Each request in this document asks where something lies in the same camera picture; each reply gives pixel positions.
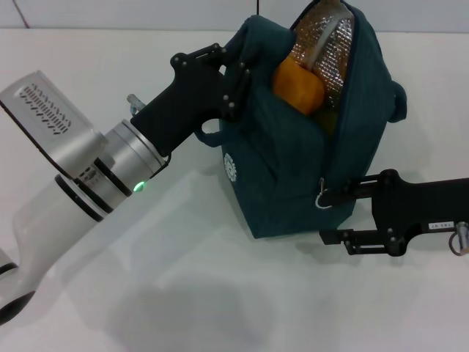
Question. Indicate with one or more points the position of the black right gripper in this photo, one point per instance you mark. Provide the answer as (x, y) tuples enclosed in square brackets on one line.
[(414, 209)]

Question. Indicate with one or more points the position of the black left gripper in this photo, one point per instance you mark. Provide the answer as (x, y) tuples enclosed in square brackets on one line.
[(190, 99)]

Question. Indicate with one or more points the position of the dark teal insulated bag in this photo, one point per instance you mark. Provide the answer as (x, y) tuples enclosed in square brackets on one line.
[(286, 176)]

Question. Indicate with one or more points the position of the yellow orange pear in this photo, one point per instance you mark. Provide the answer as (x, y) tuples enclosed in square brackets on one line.
[(298, 86)]

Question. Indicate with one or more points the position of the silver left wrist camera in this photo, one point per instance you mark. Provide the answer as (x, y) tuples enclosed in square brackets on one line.
[(51, 121)]

